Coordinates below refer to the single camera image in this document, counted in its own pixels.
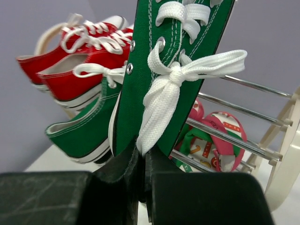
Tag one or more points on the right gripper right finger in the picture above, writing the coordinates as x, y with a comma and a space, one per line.
201, 198

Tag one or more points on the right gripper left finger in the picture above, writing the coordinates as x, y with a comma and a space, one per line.
108, 196

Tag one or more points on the pink sandal front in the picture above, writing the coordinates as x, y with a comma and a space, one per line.
196, 113

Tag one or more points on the pink sandal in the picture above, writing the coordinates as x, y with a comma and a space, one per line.
211, 151
196, 113

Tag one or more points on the pink sandal back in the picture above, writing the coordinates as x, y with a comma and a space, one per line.
211, 151

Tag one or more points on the green sneaker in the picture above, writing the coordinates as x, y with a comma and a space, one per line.
84, 138
174, 49

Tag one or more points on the cream shoe shelf with rods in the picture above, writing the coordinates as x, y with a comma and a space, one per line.
267, 102

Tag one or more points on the right red canvas sneaker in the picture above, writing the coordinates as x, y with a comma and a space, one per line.
75, 81

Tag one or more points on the red canvas sneaker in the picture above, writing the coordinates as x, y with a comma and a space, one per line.
75, 81
63, 40

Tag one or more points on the left red canvas sneaker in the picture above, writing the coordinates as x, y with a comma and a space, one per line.
63, 40

